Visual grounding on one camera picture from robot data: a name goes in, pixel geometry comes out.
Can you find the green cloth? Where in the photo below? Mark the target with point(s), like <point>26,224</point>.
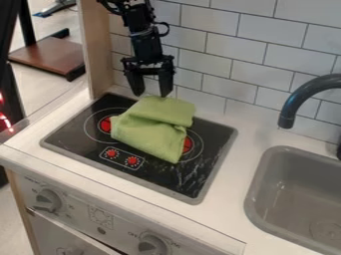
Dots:
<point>155,125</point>

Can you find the tap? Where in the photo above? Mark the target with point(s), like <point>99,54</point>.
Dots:
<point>306,99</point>

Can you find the toy stove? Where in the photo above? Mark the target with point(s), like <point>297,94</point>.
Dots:
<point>142,146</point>

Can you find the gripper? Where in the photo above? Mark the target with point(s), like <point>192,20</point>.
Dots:
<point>146,50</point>

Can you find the toy sink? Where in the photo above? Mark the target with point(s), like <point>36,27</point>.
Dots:
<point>296,199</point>

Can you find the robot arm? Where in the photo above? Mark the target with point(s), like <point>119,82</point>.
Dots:
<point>136,15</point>

